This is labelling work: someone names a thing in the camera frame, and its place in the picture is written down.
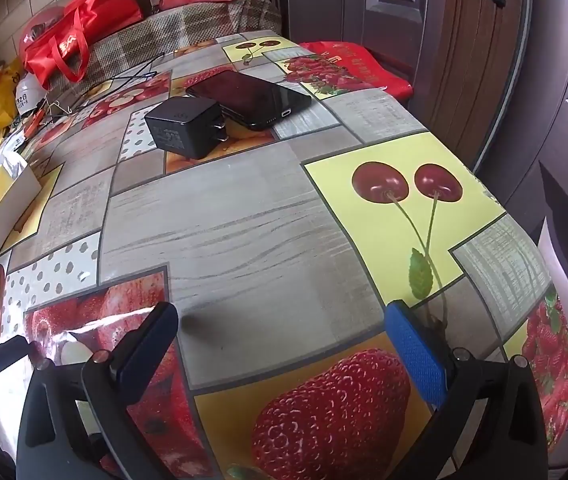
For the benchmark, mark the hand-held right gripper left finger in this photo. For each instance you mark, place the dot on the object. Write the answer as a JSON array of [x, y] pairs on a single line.
[[150, 340]]

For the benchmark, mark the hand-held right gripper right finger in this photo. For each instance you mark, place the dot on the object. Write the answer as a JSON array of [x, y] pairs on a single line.
[[413, 355]]

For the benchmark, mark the white foam box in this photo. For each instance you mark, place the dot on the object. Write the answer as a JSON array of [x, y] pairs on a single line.
[[9, 210]]

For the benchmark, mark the black charger plug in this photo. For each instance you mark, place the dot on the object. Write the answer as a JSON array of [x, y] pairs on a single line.
[[184, 125]]

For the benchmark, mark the black smartphone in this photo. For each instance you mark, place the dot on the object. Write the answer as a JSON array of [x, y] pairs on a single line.
[[244, 95]]

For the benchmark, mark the white helmet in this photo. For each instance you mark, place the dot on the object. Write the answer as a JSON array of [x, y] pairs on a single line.
[[29, 92]]

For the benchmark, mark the red tote bag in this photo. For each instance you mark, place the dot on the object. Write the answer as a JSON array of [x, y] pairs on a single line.
[[89, 15]]

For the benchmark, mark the red helmet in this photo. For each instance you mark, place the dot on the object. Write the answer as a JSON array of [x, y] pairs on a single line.
[[39, 25]]

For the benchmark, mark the brown wooden door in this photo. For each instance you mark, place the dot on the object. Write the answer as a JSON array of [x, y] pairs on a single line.
[[413, 20]]

